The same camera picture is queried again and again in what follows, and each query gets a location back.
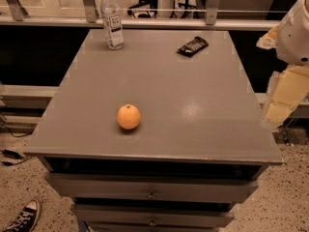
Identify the black snack wrapper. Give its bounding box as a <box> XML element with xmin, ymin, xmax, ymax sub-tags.
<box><xmin>177</xmin><ymin>36</ymin><xmax>209</xmax><ymax>57</ymax></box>

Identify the orange fruit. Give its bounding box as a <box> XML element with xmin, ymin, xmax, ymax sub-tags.
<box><xmin>117</xmin><ymin>104</ymin><xmax>141</xmax><ymax>130</ymax></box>

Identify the black canvas sneaker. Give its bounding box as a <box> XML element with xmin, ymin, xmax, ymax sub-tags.
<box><xmin>1</xmin><ymin>199</ymin><xmax>42</xmax><ymax>232</ymax></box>

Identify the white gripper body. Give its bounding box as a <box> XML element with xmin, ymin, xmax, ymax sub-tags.
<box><xmin>276</xmin><ymin>0</ymin><xmax>309</xmax><ymax>66</ymax></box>

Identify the grey drawer cabinet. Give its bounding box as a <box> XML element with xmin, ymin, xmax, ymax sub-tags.
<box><xmin>25</xmin><ymin>30</ymin><xmax>282</xmax><ymax>232</ymax></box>

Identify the metal railing frame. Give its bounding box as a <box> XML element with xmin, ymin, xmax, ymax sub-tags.
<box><xmin>0</xmin><ymin>0</ymin><xmax>279</xmax><ymax>31</ymax></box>

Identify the black office chair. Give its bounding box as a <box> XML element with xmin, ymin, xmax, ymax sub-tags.
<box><xmin>126</xmin><ymin>0</ymin><xmax>159</xmax><ymax>19</ymax></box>

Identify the black power adapter cable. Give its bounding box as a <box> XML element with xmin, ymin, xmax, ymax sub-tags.
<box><xmin>0</xmin><ymin>148</ymin><xmax>33</xmax><ymax>167</ymax></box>

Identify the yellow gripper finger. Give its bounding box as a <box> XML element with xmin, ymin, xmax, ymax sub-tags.
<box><xmin>263</xmin><ymin>65</ymin><xmax>309</xmax><ymax>127</ymax></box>
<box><xmin>256</xmin><ymin>26</ymin><xmax>279</xmax><ymax>49</ymax></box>

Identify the clear plastic water bottle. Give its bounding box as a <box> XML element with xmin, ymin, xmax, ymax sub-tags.
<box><xmin>100</xmin><ymin>0</ymin><xmax>125</xmax><ymax>49</ymax></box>

